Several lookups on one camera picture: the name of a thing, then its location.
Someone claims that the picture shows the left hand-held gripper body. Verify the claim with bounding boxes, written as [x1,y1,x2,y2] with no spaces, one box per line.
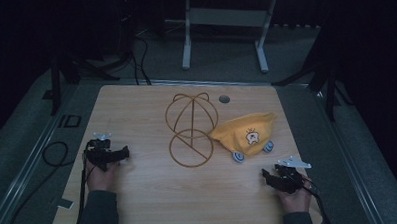
[83,131,124,173]

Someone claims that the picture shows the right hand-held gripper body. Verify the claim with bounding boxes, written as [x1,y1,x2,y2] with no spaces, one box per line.
[267,154,313,196]

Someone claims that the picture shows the yellow knit hat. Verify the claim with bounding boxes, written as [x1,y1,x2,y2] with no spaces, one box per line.
[208,111,280,165]

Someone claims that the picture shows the gold wire hat stand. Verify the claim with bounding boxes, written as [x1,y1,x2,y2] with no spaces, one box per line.
[164,91,221,170]

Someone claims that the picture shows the person's right hand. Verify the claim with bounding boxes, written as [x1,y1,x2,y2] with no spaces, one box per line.
[276,173,314,215]

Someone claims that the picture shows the person's left hand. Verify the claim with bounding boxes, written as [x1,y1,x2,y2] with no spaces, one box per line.
[83,151,122,193]

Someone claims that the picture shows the black tripod stand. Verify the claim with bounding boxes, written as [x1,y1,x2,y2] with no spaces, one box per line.
[269,6,355,124]
[45,0,139,117]

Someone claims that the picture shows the white metal stand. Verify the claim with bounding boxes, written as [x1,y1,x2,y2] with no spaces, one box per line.
[164,0,281,77]

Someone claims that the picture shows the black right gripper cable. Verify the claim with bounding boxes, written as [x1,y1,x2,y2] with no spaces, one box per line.
[300,180,332,224]

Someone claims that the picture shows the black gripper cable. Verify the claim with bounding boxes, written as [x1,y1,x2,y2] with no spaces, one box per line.
[300,180,332,224]
[67,151,98,224]

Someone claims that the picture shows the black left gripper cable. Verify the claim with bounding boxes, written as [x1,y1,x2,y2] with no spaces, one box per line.
[67,151,98,224]

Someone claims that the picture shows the black cable loop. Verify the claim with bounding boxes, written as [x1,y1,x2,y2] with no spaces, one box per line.
[3,140,72,224]

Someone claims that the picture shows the black floor cable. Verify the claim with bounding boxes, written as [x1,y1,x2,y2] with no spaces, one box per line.
[130,33,153,86]

